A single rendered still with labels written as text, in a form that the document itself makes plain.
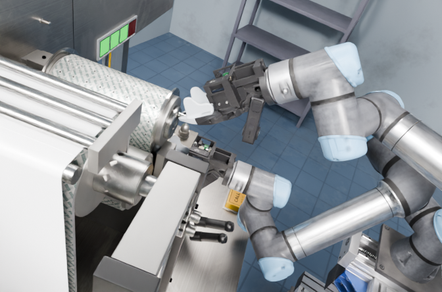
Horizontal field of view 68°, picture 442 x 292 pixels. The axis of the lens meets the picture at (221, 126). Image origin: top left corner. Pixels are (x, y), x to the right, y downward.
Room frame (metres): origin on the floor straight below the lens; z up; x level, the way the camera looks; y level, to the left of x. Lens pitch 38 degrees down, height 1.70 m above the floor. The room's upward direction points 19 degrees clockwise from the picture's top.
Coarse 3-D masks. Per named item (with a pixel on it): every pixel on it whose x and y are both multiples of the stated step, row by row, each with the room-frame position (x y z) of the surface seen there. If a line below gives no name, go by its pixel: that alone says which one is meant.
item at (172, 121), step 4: (176, 108) 0.55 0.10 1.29; (180, 108) 0.56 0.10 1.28; (172, 112) 0.53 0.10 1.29; (176, 112) 0.54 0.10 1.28; (172, 116) 0.53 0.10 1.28; (176, 116) 0.55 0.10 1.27; (168, 120) 0.52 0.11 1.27; (172, 120) 0.52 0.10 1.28; (176, 120) 0.55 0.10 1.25; (168, 124) 0.51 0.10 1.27; (172, 124) 0.53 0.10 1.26; (176, 124) 0.56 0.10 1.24; (164, 128) 0.51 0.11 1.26; (168, 128) 0.51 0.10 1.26; (172, 128) 0.55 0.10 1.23; (164, 132) 0.51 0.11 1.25; (168, 132) 0.51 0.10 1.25; (172, 132) 0.54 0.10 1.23; (164, 136) 0.51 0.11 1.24; (168, 136) 0.52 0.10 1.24
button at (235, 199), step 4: (232, 192) 0.71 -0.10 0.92; (236, 192) 0.71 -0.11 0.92; (228, 196) 0.69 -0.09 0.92; (232, 196) 0.69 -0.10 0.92; (236, 196) 0.70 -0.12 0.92; (240, 196) 0.70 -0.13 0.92; (244, 196) 0.71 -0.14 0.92; (228, 200) 0.67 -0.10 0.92; (232, 200) 0.68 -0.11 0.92; (236, 200) 0.68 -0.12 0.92; (240, 200) 0.69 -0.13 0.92; (228, 204) 0.66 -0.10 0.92; (232, 204) 0.66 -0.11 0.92; (236, 204) 0.67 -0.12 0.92; (240, 204) 0.67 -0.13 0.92; (232, 208) 0.66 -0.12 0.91; (236, 208) 0.66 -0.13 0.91
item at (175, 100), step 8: (64, 56) 0.57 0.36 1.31; (56, 64) 0.54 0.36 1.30; (176, 96) 0.57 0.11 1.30; (168, 104) 0.53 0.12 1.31; (176, 104) 0.56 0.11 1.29; (168, 112) 0.52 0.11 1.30; (160, 120) 0.50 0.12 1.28; (160, 128) 0.49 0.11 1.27; (160, 136) 0.49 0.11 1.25; (160, 144) 0.50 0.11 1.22
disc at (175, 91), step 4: (176, 88) 0.58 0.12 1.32; (172, 92) 0.55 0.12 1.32; (176, 92) 0.58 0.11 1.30; (168, 96) 0.53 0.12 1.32; (172, 96) 0.56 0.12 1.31; (164, 100) 0.52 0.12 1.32; (168, 100) 0.53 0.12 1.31; (164, 104) 0.51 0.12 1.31; (160, 108) 0.51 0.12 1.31; (164, 108) 0.52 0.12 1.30; (160, 112) 0.50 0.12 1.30; (160, 116) 0.50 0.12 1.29; (156, 120) 0.49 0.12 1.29; (156, 124) 0.48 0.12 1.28; (156, 128) 0.48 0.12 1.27; (152, 132) 0.48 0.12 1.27; (156, 132) 0.49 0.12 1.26; (152, 136) 0.47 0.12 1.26; (152, 140) 0.48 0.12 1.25; (152, 144) 0.48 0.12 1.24; (152, 148) 0.48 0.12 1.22; (156, 148) 0.51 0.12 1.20
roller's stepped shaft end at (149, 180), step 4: (148, 176) 0.30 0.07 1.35; (152, 176) 0.30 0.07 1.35; (144, 180) 0.29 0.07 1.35; (148, 180) 0.29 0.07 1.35; (152, 180) 0.29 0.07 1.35; (156, 180) 0.30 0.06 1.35; (144, 184) 0.29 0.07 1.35; (148, 184) 0.29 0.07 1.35; (152, 184) 0.29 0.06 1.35; (140, 188) 0.28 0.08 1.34; (144, 188) 0.28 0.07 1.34; (148, 188) 0.28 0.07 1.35; (140, 192) 0.28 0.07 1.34; (144, 192) 0.28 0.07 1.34; (148, 192) 0.28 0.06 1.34; (144, 196) 0.28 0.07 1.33
